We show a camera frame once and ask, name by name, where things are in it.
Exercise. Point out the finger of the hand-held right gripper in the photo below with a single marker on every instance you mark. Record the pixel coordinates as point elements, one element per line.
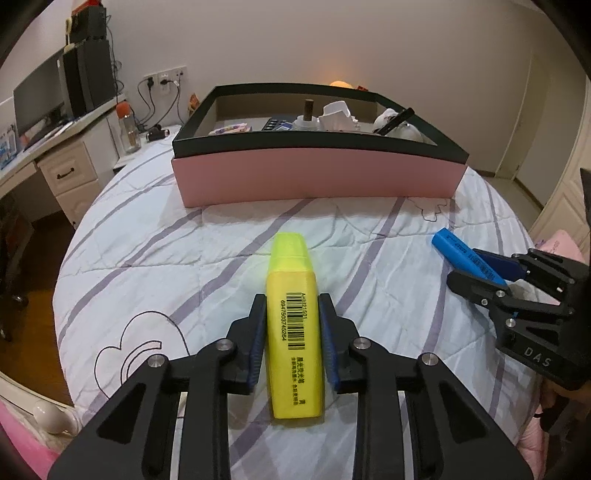
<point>475,286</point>
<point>498,266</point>

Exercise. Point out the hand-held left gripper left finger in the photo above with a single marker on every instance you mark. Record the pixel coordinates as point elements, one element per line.
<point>256,341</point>

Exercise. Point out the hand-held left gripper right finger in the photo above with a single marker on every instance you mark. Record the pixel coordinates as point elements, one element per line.
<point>328,341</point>

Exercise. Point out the yellow highlighter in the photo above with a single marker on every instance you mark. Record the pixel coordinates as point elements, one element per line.
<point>293,323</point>

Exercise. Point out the blue highlighter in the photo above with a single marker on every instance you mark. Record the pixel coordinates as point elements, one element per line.
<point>455,249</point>

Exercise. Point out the pink box with black rim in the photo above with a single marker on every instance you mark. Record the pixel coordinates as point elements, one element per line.
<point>314,177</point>

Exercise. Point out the pink round scrunchie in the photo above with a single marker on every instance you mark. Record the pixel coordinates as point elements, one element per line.
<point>231,129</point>

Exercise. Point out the white pink plastic cup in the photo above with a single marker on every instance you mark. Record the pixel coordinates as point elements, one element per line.
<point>339,115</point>

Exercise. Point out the blue yellow printed packet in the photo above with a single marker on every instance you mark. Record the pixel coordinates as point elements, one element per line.
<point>278,123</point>

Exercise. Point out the person's right hand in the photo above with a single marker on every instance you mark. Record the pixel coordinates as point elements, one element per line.
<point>549,397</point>

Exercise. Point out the white door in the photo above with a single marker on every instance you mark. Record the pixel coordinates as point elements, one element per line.
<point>535,120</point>

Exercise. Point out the white nightstand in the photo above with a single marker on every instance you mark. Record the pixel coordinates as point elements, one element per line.
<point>138,154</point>

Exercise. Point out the small black webcam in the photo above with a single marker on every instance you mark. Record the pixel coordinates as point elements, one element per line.
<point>158,134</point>

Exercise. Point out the orange octopus plush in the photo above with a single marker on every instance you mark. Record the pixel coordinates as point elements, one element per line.
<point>341,84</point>

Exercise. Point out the clear bottle with orange cap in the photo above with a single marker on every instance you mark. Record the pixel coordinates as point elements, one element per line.
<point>129,131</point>

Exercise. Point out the red paper figurine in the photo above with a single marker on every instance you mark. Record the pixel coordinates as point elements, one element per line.
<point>193,104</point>

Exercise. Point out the white desk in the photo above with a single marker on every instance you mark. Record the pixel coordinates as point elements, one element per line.
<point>69,175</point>

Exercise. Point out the pink fabric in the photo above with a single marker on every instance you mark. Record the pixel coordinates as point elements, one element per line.
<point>23,443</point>

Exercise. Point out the black keyboard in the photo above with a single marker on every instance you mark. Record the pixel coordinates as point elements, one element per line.
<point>44,131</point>

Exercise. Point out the black computer tower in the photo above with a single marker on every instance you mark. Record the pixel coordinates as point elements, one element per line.
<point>90,78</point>

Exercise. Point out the blue white carton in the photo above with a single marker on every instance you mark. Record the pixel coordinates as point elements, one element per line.
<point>8,147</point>

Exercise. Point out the black computer monitor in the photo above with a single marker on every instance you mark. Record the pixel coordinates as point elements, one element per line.
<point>39,97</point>

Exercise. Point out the black speaker box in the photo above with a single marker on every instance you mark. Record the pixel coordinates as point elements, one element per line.
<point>90,23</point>

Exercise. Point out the small beige desk fan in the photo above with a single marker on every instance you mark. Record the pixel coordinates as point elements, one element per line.
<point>69,32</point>

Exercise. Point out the red desk calendar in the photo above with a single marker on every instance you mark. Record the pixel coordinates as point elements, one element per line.
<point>90,2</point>

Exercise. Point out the white curved bed frame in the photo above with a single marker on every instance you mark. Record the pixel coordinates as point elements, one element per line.
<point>51,410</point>

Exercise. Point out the white wall outlet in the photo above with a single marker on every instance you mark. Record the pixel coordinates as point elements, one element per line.
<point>166,77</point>

